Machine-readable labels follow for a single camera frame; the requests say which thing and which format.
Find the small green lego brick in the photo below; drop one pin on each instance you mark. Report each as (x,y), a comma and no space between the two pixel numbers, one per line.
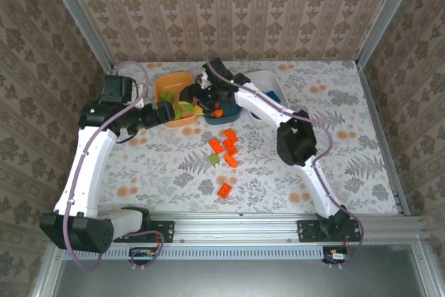
(179,113)
(213,159)

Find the long green lego brick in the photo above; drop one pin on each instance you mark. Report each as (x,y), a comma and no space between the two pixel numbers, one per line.
(167,97)

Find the blue lego brick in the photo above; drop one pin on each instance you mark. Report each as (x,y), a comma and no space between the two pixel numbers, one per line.
(273,95)
(255,115)

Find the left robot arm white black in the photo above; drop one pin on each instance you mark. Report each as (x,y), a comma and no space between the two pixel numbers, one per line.
(90,165)

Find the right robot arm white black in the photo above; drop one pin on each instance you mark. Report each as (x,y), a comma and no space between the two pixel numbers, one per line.
(314,185)

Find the teal plastic container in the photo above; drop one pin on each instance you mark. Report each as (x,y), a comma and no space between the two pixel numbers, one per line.
(229,116)

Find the orange plastic container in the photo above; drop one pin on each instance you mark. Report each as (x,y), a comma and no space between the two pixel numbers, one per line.
(170,83)

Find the white plastic container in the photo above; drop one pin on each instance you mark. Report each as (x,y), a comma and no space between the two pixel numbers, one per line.
(267,79)

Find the floral patterned table cover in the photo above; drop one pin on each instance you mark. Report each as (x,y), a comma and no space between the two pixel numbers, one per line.
(167,178)

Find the small electrical connector plug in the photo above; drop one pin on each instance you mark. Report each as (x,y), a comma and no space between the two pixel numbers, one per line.
(144,252)
(335,256)

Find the grey metal panel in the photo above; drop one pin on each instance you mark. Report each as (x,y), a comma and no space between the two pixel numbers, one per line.
(226,279)

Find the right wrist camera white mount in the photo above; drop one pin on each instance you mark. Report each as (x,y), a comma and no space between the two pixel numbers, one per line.
(204,83)

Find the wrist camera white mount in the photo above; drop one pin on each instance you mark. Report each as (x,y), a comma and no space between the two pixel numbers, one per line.
(204,83)
(139,103)

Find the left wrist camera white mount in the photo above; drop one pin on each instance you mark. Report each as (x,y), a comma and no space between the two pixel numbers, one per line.
(139,103)

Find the aluminum base mounting rail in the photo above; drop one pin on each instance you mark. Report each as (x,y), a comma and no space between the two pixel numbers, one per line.
(236,229)

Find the aluminum frame post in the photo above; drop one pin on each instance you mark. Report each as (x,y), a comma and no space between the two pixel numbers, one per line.
(81,18)
(387,15)

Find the aluminum lower frame bar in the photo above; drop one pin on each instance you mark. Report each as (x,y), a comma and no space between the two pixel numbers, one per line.
(426,269)
(45,269)

